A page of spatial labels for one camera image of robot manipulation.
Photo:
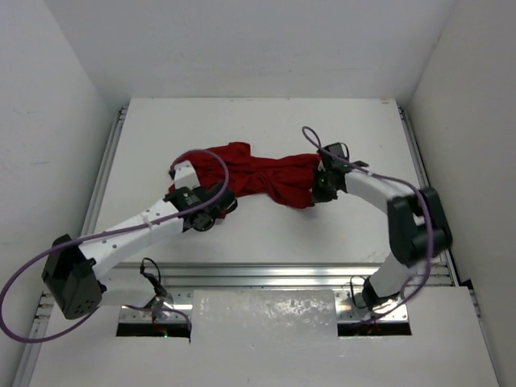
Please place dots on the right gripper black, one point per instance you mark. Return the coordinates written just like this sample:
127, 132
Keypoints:
319, 196

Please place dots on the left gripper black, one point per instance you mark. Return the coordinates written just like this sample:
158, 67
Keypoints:
225, 197

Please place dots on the red t-shirt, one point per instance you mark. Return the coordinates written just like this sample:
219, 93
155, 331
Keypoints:
287, 181

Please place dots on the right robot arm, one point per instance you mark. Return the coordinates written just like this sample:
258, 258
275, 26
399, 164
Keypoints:
417, 225

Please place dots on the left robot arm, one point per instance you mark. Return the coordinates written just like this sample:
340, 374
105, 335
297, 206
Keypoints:
80, 277

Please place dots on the white foam panel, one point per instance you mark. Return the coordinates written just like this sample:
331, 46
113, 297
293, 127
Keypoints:
274, 316

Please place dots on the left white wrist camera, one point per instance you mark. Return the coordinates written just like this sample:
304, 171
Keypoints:
184, 175

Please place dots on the right aluminium side rail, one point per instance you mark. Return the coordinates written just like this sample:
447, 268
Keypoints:
414, 148

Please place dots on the aluminium side rail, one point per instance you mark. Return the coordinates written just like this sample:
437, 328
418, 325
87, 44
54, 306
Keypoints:
414, 148
102, 178

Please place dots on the left aluminium side rail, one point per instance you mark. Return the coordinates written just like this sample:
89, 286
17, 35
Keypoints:
102, 178

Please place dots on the aluminium front rail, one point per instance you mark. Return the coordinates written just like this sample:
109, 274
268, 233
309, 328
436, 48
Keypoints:
261, 276

